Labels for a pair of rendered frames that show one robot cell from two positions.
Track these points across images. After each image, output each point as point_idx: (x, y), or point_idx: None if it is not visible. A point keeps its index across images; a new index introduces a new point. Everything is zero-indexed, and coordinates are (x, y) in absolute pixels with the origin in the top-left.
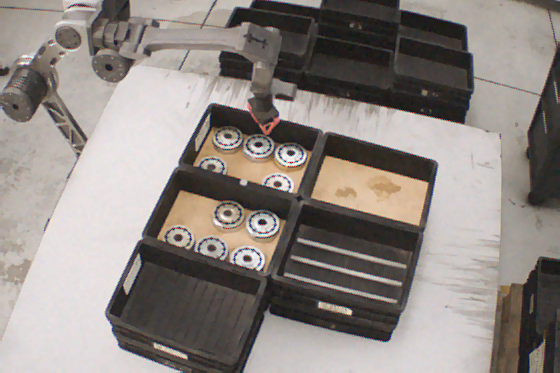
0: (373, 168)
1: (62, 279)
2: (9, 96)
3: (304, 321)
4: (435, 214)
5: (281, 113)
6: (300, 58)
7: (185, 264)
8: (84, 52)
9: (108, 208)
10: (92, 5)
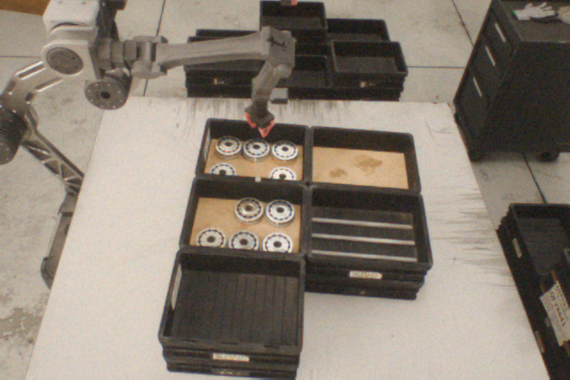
0: (353, 149)
1: (88, 315)
2: None
3: (335, 292)
4: None
5: None
6: (256, 74)
7: (225, 262)
8: (89, 76)
9: (126, 230)
10: (85, 24)
